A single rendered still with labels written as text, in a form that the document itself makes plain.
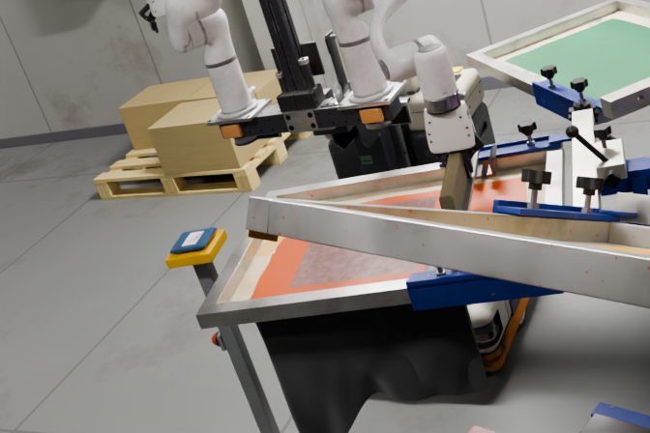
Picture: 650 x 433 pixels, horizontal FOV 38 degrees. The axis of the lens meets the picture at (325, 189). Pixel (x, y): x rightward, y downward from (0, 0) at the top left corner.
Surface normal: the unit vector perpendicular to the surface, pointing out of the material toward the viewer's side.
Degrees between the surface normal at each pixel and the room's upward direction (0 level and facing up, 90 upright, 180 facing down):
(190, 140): 90
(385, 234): 58
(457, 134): 93
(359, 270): 0
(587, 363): 0
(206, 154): 90
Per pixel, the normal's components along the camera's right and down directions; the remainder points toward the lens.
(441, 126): -0.24, 0.48
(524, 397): -0.29, -0.87
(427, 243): -0.71, -0.06
